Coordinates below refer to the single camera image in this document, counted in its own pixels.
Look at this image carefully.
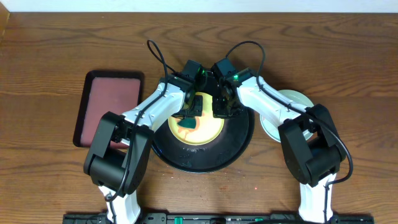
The green yellow sponge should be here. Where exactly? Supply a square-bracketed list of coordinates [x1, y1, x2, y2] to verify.
[177, 117, 197, 129]

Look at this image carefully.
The yellow plate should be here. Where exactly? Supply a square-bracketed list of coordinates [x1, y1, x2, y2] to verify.
[168, 92, 224, 146]

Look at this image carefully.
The light blue plate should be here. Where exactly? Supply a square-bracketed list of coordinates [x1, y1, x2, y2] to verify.
[259, 90, 314, 142]

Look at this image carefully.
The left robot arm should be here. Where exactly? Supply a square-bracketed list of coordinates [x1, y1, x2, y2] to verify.
[83, 73, 207, 223]

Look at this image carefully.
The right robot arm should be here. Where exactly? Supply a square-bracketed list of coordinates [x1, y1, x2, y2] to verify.
[207, 68, 352, 223]

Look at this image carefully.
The round black tray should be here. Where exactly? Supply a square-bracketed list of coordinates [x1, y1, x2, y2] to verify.
[152, 109, 255, 173]

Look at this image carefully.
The rectangular dark red tray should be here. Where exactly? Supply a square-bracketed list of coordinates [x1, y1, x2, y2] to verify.
[73, 70, 144, 147]

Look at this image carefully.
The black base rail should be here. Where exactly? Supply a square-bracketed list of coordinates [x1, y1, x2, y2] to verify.
[62, 213, 375, 224]

